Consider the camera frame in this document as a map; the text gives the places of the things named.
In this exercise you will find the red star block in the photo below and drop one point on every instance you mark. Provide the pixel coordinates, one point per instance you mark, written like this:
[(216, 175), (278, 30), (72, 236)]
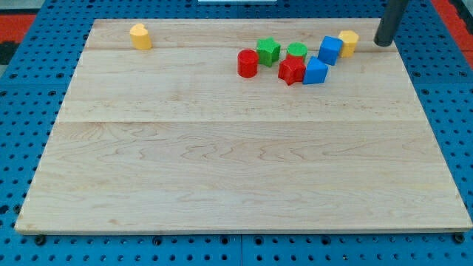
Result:
[(292, 69)]

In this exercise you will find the green star block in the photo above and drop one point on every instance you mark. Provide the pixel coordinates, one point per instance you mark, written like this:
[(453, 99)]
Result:
[(268, 51)]

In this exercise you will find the yellow hexagon block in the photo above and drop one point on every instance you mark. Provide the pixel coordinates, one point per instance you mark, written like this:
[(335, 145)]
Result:
[(349, 42)]

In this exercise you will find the wooden board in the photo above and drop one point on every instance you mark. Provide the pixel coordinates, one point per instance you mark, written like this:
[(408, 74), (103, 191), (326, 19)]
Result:
[(173, 141)]

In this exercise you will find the red cylinder block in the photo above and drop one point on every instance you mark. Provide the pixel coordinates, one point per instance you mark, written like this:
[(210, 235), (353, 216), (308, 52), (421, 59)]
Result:
[(247, 63)]

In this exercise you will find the blue triangle block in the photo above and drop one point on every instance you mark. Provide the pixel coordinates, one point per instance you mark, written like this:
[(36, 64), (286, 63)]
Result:
[(316, 71)]

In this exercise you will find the green cylinder block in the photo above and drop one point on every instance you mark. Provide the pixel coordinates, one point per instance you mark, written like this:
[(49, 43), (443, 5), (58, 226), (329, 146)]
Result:
[(296, 50)]

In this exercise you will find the blue cube block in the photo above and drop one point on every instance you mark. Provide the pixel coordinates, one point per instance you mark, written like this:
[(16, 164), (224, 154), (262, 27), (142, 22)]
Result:
[(329, 50)]

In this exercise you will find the yellow heart block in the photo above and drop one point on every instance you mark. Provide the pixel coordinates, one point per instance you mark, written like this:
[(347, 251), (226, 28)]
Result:
[(140, 37)]

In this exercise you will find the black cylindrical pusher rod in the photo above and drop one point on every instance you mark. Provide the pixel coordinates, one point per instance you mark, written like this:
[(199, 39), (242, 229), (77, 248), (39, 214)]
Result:
[(390, 22)]

